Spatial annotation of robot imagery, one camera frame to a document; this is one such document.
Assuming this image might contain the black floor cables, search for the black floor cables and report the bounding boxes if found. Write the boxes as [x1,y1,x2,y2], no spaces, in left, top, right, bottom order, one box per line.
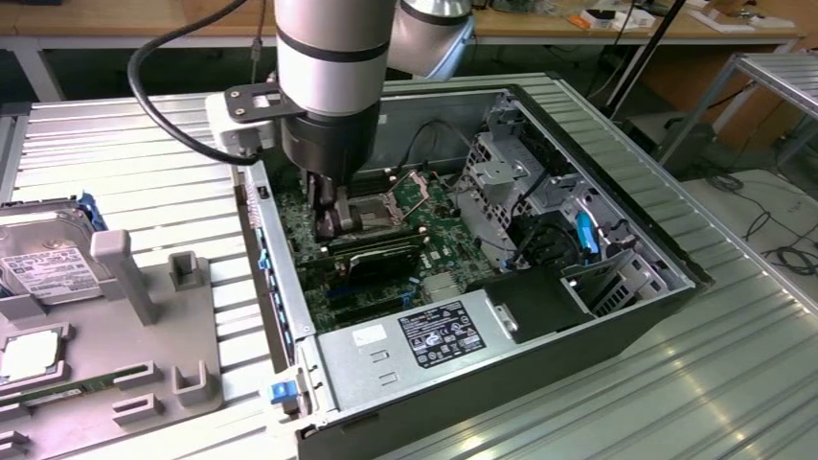
[702,167,818,279]

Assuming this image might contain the long black expansion slot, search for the long black expansion slot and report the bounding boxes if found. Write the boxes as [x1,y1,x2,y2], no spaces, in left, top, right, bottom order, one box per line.
[336,295,409,323]

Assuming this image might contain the silver CPU chip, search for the silver CPU chip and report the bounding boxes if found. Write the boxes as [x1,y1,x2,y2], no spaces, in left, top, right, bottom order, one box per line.
[0,329,64,384]

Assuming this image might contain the orange and white box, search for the orange and white box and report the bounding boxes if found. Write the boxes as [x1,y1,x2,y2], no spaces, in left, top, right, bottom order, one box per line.
[567,8,626,33]

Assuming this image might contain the black looped wire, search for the black looped wire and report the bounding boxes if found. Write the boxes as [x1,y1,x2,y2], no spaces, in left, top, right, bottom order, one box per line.
[513,210,580,269]

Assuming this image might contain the black fan shroud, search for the black fan shroud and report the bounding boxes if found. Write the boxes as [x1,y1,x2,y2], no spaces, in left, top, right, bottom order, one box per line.
[464,262,616,345]

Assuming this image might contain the grey metal frame stand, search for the grey metal frame stand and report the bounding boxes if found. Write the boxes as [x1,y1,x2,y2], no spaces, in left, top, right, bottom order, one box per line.
[654,51,818,170]

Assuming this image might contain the small white box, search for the small white box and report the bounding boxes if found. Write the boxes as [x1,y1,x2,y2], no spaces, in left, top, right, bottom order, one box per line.
[612,8,658,30]

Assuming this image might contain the small silver heatsink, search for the small silver heatsink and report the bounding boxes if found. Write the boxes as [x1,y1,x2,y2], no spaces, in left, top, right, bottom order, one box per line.
[421,273,467,302]

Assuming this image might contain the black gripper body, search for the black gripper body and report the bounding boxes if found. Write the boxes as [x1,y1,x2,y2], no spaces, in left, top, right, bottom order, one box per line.
[279,102,384,188]

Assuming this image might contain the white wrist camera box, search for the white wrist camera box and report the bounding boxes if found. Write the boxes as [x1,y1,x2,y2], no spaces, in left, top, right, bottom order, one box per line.
[203,93,281,159]

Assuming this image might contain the open black PC case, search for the open black PC case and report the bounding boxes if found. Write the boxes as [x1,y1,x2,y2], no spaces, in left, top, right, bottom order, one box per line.
[220,83,714,460]

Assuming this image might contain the black arched wire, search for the black arched wire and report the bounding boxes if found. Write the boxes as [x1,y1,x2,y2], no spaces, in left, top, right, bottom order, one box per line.
[403,119,479,173]

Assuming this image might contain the green motherboard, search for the green motherboard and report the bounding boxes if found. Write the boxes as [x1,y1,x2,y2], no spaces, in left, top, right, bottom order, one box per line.
[273,167,500,335]

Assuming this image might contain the black slanted pole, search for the black slanted pole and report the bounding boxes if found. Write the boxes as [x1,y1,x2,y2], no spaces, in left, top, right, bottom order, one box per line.
[603,0,683,120]

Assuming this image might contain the thick black camera cable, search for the thick black camera cable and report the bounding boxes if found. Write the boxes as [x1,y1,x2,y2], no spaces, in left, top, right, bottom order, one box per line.
[125,0,264,168]

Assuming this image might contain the flat white box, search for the flat white box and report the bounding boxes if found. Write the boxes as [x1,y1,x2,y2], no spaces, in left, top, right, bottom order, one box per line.
[686,3,760,35]

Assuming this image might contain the silver hard disk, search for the silver hard disk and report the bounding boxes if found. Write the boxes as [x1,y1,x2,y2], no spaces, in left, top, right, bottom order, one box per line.
[0,196,104,308]

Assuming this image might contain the grey hanging cable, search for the grey hanging cable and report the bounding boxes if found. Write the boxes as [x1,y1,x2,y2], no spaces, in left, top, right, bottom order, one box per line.
[249,28,264,85]

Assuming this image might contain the silver slotted disk bay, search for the silver slotted disk bay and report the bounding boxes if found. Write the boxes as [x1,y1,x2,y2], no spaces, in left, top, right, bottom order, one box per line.
[560,248,682,321]

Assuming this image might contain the blue card retainer strip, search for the blue card retainer strip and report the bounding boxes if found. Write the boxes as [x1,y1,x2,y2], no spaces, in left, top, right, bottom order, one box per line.
[253,224,300,347]

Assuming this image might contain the metal socket cover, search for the metal socket cover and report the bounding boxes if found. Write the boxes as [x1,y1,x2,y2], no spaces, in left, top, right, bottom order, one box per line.
[385,170,439,226]

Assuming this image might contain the graphics card with black cooler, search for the graphics card with black cooler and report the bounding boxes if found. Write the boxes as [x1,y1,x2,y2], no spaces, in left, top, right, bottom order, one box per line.
[293,237,427,288]

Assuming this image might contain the silver power supply unit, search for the silver power supply unit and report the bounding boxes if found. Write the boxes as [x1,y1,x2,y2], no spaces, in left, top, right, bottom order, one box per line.
[316,290,520,414]

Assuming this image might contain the green RAM stick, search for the green RAM stick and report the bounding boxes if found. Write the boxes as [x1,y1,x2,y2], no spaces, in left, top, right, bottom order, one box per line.
[325,228,427,253]
[14,375,126,409]

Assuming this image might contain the blue case latch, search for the blue case latch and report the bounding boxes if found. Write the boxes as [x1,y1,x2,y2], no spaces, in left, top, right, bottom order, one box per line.
[267,379,301,404]

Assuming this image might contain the CPU socket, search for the CPU socket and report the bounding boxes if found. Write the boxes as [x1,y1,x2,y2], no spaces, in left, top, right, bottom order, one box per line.
[349,195,405,237]

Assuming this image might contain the grey parts rack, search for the grey parts rack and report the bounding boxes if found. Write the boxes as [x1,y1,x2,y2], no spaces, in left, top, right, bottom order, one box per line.
[0,228,227,460]

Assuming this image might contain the wooden desk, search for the wooden desk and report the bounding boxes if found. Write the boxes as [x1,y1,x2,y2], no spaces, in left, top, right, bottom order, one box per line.
[0,0,807,52]

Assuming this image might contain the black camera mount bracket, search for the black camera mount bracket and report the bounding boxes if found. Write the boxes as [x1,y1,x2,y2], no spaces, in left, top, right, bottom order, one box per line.
[223,83,309,127]

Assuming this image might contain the black floor box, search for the black floor box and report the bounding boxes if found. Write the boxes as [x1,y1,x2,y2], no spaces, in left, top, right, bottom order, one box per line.
[622,110,718,179]

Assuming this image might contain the silver perforated disk bay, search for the silver perforated disk bay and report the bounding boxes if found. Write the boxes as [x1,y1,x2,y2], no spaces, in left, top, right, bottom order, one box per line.
[456,128,558,272]

